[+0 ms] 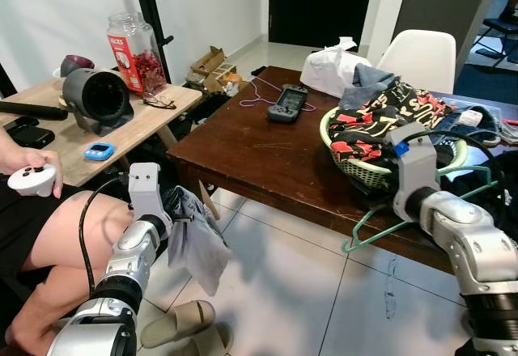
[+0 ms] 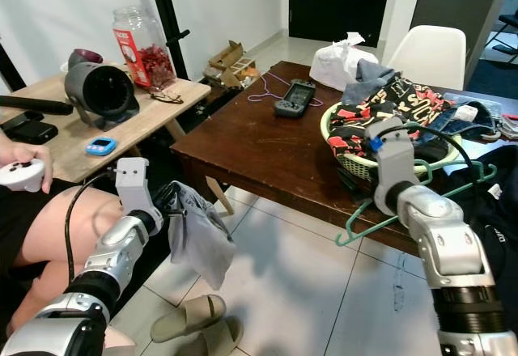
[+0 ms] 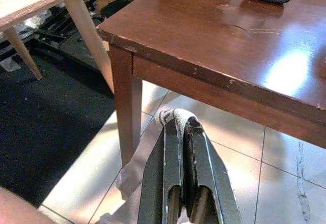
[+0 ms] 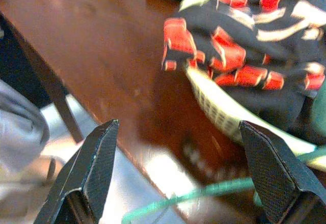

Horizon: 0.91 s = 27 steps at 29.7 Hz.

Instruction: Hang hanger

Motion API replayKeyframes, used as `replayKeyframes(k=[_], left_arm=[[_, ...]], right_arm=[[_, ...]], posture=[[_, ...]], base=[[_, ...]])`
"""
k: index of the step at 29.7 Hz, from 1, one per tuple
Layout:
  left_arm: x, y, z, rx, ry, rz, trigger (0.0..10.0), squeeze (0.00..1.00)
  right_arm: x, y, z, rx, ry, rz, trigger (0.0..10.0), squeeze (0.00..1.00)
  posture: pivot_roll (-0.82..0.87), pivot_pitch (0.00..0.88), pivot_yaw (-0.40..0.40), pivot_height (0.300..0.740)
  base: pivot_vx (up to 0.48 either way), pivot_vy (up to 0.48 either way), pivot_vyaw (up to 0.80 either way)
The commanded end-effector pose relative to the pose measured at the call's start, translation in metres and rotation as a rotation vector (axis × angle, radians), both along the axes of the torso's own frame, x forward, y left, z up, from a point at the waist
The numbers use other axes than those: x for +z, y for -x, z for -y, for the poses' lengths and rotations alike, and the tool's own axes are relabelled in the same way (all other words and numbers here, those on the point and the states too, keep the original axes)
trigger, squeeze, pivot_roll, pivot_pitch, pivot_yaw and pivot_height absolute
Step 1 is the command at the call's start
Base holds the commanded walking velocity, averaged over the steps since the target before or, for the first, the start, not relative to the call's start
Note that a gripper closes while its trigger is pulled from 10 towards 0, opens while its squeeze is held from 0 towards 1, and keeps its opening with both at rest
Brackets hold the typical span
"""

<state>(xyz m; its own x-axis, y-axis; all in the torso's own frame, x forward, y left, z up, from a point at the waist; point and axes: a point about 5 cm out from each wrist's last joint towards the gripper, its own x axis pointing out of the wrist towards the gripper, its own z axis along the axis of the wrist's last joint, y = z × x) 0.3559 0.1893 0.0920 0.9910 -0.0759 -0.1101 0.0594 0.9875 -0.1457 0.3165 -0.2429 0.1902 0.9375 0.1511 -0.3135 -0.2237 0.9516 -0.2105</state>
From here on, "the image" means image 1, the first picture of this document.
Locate light blue printed garment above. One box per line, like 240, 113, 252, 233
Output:
166, 186, 233, 298

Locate white handheld controller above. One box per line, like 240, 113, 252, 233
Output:
8, 164, 60, 198

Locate turquoise plastic hanger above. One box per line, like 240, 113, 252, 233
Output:
342, 162, 500, 254

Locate person's hand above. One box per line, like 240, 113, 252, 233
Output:
0, 147, 62, 199

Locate light wooden table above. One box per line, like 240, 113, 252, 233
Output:
0, 77, 203, 189

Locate small blue timer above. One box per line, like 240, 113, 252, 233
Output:
83, 142, 117, 161

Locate dark framed glasses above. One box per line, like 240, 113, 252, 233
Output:
144, 95, 179, 111

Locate person in black shorts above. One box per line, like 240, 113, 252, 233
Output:
0, 174, 138, 356

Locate beige slipper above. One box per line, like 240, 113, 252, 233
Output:
158, 324, 236, 356
142, 299, 218, 349

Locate black round heater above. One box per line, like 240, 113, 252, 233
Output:
62, 67, 136, 137

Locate cardboard box with clutter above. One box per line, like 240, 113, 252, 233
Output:
188, 46, 241, 91

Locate clear jar with red contents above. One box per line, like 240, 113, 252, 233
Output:
107, 12, 168, 98

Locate black gamepad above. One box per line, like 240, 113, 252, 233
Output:
267, 85, 311, 124

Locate black case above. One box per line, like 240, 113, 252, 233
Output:
4, 116, 56, 149

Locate black tube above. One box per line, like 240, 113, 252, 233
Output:
0, 101, 70, 122

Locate maroon bowl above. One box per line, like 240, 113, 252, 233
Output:
61, 54, 96, 78

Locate black stand pole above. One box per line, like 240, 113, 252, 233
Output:
129, 0, 175, 82

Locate light green plastic basket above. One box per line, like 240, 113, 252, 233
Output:
320, 105, 472, 193

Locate white plastic bag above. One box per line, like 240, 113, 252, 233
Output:
301, 36, 373, 98

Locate grey blue cloth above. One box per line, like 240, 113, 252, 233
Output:
340, 63, 399, 112

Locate white power adapter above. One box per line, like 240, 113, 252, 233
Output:
457, 111, 484, 127

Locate black folding chair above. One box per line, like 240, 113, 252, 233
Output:
469, 4, 518, 57

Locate white plastic chair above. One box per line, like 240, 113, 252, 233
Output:
376, 30, 458, 95

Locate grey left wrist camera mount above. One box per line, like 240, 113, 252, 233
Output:
128, 162, 163, 229

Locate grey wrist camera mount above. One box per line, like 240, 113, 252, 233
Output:
128, 162, 163, 229
391, 124, 442, 211

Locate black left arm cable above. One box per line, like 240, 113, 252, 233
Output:
79, 176, 134, 296

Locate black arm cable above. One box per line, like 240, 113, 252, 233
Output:
401, 128, 490, 171
79, 176, 134, 296

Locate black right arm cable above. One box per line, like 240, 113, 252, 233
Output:
401, 128, 490, 171

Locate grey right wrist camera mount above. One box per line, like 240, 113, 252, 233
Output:
391, 124, 442, 211

